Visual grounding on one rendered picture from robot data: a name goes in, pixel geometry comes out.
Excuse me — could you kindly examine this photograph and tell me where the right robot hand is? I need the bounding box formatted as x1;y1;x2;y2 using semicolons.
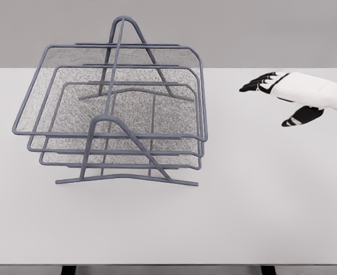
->
238;71;335;128

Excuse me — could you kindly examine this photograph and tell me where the grey wire rack stand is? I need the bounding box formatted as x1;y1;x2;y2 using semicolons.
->
55;16;199;187

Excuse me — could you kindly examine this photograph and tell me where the grey mesh wire tray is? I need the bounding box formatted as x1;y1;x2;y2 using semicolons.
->
11;44;209;143
39;81;203;171
27;65;206;158

